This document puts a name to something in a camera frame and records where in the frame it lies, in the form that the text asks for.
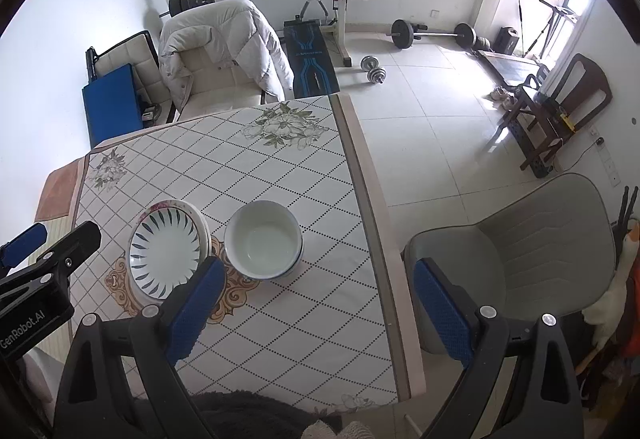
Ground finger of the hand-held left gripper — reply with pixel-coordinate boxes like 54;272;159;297
22;220;103;292
0;223;49;287

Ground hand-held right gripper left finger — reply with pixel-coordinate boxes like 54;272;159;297
52;256;227;439

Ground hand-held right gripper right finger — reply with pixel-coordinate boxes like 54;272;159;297
414;258;586;439

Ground white plate blue leaf stripes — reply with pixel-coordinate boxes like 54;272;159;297
129;208;202;296

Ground white plate pink flowers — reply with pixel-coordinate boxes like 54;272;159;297
131;199;213;306

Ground plain white bowl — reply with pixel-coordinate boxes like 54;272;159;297
245;259;302;282

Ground white bowl dark rim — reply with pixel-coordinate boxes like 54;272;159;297
224;200;304;277

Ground white bowl teal band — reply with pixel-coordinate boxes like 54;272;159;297
235;239;305;279

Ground floral checked tablecloth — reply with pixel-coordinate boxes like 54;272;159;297
70;95;413;415

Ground grey shell chair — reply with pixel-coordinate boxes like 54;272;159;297
402;173;617;356

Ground blue folder on chair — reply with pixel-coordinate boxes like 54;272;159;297
81;63;147;150

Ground white goose plush toy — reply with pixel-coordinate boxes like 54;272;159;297
582;218;640;351

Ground cream upholstered chair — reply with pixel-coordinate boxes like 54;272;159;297
172;44;266;122

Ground pair of slippers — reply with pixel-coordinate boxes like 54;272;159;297
491;86;517;108

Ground white power strip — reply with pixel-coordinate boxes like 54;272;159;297
594;138;622;186

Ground yellow tool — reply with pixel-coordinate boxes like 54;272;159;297
552;101;577;132

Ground white puffer jacket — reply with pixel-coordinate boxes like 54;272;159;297
158;0;296;112

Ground dark wooden chair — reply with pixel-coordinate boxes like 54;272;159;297
502;53;614;180

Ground black blue weight bench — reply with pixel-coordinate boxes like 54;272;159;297
282;16;342;100

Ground floor barbell black weights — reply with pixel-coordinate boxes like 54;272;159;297
390;19;478;52

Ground black speaker box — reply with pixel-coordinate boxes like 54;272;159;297
495;26;521;54

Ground black metal stand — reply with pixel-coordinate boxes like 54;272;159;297
536;0;577;60

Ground black resistance band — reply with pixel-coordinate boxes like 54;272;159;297
510;0;528;56

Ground cream padded chair black frame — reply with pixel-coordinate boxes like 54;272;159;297
86;30;162;124

